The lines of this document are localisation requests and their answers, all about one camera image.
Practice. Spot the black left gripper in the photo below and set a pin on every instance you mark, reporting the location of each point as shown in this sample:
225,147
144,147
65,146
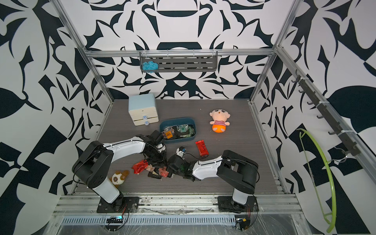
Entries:
161,161

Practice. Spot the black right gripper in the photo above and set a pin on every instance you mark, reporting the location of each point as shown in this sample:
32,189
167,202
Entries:
167,169

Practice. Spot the green pattern tea bag pile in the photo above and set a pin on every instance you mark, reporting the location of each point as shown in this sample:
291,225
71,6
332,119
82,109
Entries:
158,173

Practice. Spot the orange label tea bag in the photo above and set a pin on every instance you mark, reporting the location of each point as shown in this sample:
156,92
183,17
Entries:
169,134

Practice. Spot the red long tea sachet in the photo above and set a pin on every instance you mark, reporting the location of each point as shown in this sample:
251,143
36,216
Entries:
203,152

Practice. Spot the green label tea bag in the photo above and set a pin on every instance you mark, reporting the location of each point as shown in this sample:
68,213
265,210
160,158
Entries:
185,131

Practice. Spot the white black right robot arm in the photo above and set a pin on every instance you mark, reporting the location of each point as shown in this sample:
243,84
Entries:
238,171

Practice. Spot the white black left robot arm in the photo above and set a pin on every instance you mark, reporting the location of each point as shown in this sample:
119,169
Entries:
93,165

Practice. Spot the red foil tea bag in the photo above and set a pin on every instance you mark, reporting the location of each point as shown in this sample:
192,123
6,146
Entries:
140,166

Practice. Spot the teal plastic storage box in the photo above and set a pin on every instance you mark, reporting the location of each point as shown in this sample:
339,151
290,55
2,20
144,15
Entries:
175,122

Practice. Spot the small brown white plush dog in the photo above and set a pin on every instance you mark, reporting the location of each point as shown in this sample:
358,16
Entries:
119,177

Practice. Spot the small blue cream drawer cabinet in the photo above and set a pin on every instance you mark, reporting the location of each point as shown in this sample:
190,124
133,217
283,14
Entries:
143,109

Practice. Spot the plush doll orange pants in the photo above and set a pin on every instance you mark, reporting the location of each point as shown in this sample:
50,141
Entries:
219,121

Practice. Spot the blue crumpled item on shelf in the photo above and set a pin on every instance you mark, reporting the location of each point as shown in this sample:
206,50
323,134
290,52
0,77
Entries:
150,66

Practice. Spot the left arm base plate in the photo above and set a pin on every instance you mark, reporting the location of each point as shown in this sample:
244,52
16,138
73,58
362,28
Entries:
130,203

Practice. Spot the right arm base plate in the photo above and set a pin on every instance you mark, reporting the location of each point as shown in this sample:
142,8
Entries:
227,204

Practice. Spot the grey perforated wall shelf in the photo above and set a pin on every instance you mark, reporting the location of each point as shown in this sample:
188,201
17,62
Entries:
180,61

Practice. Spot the black wall hook rail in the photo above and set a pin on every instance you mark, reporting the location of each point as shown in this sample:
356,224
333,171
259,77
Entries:
338,127

